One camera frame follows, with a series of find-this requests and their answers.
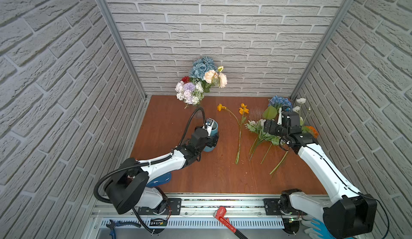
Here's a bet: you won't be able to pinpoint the blue hydrangea flower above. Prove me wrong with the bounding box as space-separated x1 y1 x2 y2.
262 96 292 120

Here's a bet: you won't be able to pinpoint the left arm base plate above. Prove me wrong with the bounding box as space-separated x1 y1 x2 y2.
137 198 182 215

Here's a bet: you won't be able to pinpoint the clear ribbed glass vase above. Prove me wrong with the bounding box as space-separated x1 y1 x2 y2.
192 98 202 108

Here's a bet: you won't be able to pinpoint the blue work glove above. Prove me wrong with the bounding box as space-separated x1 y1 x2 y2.
301 215 335 239

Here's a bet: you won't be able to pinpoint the pale blue rose bunch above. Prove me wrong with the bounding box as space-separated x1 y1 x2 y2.
189 56 218 80

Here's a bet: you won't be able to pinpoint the blue handled pliers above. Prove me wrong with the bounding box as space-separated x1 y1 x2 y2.
106 220 141 239

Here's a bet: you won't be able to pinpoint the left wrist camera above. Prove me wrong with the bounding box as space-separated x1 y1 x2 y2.
204 118 218 136

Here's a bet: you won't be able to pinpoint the yellow orange poppy stem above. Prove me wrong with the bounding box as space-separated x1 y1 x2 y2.
217 103 250 165

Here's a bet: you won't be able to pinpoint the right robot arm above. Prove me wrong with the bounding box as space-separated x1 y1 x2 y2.
264 111 377 239

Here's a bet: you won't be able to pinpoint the pink lilac flower bouquet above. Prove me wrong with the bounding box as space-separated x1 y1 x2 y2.
175 81 204 106

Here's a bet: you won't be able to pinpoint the teal ceramic vase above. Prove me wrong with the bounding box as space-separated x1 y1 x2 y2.
203 118 219 152

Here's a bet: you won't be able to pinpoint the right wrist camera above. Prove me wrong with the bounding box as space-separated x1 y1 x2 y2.
277 107 282 125

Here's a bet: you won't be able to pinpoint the red gerbera flower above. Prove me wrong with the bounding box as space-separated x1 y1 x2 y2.
181 76 191 84

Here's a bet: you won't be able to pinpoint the white green mixed bouquet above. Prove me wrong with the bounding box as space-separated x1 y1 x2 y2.
245 119 282 164

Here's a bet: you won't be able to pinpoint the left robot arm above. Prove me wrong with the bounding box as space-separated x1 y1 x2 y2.
94 127 219 214

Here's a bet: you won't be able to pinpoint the orange flower at right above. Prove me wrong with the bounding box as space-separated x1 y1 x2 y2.
302 126 319 139

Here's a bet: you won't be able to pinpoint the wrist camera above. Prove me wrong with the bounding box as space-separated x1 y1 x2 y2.
277 107 282 125
204 118 218 136

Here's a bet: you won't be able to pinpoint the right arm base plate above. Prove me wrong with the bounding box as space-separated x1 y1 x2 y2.
263 198 305 216

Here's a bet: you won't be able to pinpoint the red pipe wrench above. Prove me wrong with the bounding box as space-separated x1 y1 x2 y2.
214 206 248 239

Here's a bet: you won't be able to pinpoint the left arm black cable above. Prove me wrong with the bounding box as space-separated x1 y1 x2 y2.
93 106 207 204

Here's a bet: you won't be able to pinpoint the aluminium frame rail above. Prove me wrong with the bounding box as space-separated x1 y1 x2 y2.
78 193 332 239

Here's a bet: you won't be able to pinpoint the dark blue oval dish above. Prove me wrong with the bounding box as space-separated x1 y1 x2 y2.
146 172 172 188

